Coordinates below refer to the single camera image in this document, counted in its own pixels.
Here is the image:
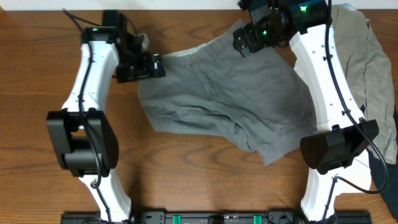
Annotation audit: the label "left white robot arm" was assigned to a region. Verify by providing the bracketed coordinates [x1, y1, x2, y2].
[46, 26, 165, 223]

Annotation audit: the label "grey shorts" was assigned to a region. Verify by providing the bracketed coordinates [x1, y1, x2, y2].
[138, 20, 317, 165]

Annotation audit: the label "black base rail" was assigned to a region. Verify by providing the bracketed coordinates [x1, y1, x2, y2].
[60, 210, 373, 224]

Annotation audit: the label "dark navy garment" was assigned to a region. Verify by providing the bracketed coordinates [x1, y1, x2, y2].
[360, 104, 398, 220]

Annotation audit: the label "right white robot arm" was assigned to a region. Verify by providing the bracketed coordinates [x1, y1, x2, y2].
[233, 1, 379, 223]

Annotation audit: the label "white garment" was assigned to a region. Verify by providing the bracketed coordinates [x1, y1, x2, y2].
[294, 59, 371, 198]

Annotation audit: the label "olive khaki garment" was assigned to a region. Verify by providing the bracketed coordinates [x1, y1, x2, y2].
[331, 5, 397, 164]

